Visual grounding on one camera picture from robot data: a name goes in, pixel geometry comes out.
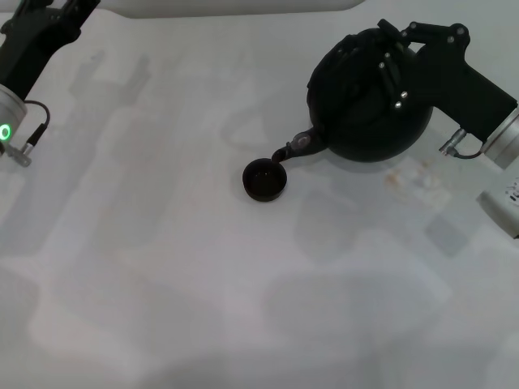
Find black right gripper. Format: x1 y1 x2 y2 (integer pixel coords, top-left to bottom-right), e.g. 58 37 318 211
376 18 519 143

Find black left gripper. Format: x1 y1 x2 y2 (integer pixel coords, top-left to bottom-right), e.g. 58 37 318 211
0 0 102 100

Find black round teapot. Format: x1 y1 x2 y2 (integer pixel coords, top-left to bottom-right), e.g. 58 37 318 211
272 26 435 165

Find small dark teacup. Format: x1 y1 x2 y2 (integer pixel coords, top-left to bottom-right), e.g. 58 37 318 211
242 158 290 204

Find white rounded object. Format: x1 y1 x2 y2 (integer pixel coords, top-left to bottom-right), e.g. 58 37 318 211
97 0 367 19

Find right wrist cable with plug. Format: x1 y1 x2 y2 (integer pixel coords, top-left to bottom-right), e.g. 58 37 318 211
438 126 494 160

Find wrist cable with plug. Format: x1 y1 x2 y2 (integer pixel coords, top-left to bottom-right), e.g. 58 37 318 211
3 100 51 168
438 126 494 160

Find left wrist cable with plug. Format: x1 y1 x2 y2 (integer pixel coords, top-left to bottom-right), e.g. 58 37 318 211
3 100 51 168

